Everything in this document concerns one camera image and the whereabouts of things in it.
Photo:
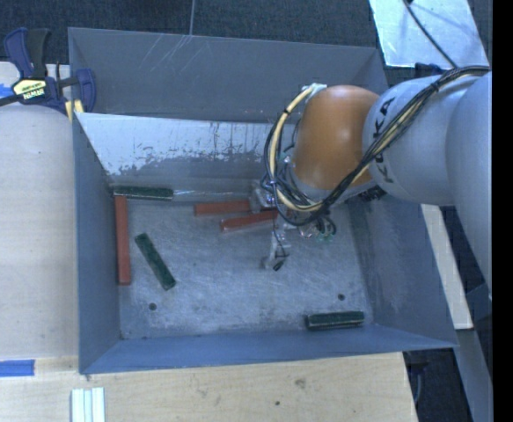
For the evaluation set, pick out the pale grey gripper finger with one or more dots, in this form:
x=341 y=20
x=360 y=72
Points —
x=261 y=198
x=275 y=247

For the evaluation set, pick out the red-brown flat block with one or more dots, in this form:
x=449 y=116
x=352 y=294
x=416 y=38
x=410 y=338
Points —
x=247 y=221
x=122 y=240
x=221 y=208

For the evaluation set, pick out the grey metal bin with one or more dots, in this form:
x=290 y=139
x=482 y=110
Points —
x=238 y=279

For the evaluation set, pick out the dark green flat block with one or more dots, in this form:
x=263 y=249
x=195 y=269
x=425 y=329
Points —
x=144 y=193
x=155 y=261
x=335 y=320

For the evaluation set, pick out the pale wood flat board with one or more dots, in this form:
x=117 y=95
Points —
x=31 y=235

